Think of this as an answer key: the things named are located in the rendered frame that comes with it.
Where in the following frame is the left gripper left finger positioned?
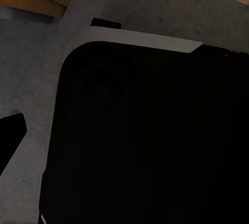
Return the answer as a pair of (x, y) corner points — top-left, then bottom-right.
(0, 113), (27, 175)

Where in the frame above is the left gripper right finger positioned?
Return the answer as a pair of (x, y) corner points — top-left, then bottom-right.
(232, 113), (249, 155)

